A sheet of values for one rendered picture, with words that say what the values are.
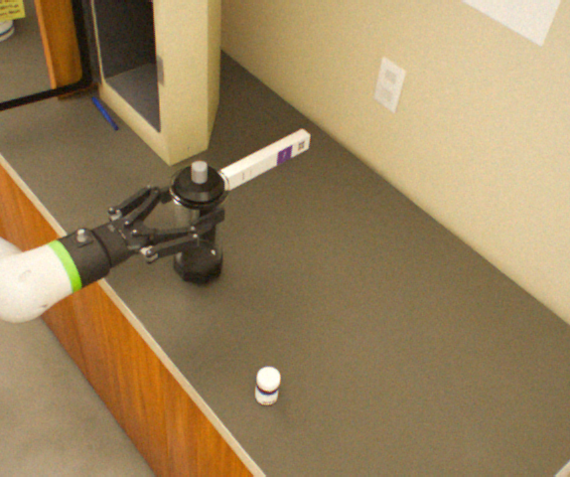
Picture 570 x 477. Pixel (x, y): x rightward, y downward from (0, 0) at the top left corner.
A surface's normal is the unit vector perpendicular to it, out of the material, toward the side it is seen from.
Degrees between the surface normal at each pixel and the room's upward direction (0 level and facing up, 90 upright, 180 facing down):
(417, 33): 90
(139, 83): 0
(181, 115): 90
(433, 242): 0
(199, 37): 90
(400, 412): 0
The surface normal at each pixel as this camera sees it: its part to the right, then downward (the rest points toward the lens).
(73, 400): 0.08, -0.67
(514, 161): -0.76, 0.43
